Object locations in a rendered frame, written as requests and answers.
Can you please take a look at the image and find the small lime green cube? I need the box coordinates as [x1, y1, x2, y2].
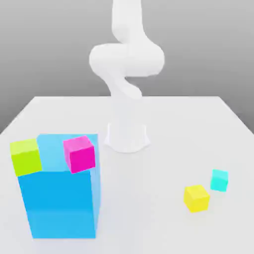
[9, 138, 43, 177]

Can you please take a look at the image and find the small yellow cube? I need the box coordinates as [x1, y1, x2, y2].
[183, 185, 211, 213]

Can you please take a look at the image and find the small cyan cube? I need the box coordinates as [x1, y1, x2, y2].
[210, 169, 229, 192]

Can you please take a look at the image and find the small magenta cube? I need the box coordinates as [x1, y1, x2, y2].
[63, 135, 96, 174]

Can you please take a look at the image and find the large blue box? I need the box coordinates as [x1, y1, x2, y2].
[17, 133, 101, 239]

